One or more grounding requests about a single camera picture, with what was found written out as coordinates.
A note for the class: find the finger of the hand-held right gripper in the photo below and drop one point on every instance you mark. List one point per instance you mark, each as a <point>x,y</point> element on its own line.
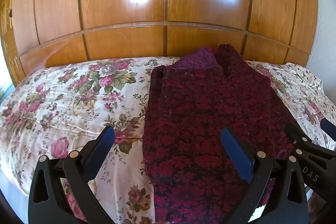
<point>298,134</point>
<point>329,129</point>

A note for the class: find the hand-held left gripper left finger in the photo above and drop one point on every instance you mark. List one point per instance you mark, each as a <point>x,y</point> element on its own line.
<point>101,149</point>

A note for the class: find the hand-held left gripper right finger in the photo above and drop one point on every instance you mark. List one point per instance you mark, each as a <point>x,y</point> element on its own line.
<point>237,153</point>

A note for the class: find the red floral knitted sweater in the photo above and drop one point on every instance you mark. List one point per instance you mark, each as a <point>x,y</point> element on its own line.
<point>199,119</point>

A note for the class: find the floral bedspread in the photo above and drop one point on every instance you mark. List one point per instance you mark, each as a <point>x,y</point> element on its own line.
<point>71,103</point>

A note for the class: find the wooden slatted door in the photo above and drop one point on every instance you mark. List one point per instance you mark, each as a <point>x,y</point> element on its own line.
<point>8,37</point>

